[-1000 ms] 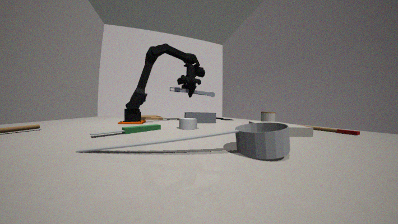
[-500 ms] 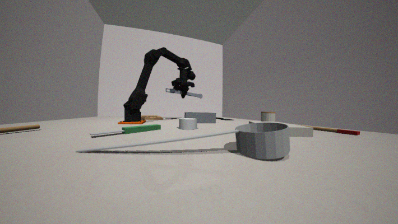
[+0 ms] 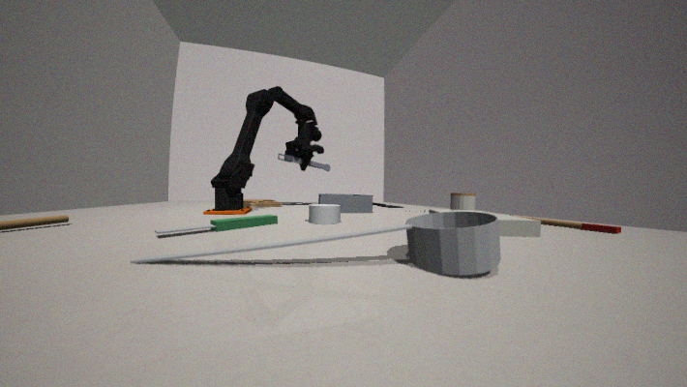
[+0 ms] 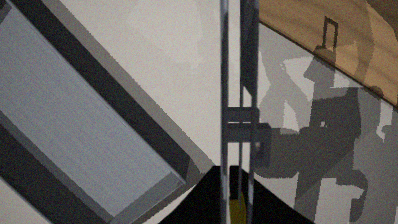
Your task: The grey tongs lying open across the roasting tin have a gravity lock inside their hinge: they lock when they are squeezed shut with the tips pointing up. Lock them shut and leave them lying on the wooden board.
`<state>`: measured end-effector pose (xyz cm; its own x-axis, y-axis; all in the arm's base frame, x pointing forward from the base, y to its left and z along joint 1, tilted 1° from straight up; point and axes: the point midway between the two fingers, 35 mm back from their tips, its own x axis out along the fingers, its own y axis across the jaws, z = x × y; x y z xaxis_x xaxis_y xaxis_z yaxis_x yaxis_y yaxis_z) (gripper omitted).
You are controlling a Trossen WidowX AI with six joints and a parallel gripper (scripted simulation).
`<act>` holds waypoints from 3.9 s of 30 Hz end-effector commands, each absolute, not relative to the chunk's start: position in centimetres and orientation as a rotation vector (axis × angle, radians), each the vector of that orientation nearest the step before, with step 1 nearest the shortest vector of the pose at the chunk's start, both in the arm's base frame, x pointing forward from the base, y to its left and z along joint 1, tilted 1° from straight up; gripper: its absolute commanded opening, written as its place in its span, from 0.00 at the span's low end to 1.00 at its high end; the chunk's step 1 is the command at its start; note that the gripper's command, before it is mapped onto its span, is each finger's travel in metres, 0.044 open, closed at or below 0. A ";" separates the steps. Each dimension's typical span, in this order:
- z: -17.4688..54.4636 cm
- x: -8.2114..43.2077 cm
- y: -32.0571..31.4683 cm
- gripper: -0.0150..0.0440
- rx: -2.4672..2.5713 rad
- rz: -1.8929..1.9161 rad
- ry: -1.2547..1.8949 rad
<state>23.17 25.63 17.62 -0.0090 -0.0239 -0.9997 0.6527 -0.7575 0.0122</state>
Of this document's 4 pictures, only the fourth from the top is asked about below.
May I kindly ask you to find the brown wooden board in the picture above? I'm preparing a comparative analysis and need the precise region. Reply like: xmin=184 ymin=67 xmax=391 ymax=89
xmin=259 ymin=0 xmax=398 ymax=109

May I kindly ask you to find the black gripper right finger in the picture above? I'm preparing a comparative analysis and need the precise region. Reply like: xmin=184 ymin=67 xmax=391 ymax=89
xmin=229 ymin=166 xmax=316 ymax=224

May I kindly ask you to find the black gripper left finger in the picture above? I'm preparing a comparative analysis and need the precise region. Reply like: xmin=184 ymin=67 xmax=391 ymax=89
xmin=158 ymin=166 xmax=221 ymax=224

